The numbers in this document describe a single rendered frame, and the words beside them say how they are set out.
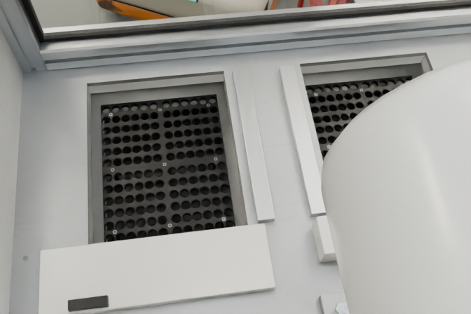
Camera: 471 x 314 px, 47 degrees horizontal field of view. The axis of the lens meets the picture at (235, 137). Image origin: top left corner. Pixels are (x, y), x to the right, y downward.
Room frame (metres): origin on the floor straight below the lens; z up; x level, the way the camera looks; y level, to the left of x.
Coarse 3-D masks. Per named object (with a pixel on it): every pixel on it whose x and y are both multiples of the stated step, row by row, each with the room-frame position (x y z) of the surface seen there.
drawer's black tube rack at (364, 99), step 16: (320, 96) 0.48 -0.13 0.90; (336, 96) 0.48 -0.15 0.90; (352, 96) 0.48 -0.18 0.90; (368, 96) 0.51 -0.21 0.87; (320, 112) 0.45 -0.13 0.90; (336, 112) 0.45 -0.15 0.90; (352, 112) 0.45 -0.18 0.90; (320, 128) 0.42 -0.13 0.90; (336, 128) 0.44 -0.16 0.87; (320, 144) 0.39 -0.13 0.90
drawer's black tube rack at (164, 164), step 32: (128, 128) 0.41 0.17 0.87; (160, 128) 0.40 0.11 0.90; (192, 128) 0.40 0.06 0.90; (128, 160) 0.36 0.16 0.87; (160, 160) 0.36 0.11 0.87; (192, 160) 0.35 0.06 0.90; (224, 160) 0.35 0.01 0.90; (128, 192) 0.29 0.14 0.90; (160, 192) 0.30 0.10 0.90; (192, 192) 0.31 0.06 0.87; (224, 192) 0.32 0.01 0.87; (128, 224) 0.26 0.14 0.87; (160, 224) 0.25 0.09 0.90; (192, 224) 0.25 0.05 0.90; (224, 224) 0.26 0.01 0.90
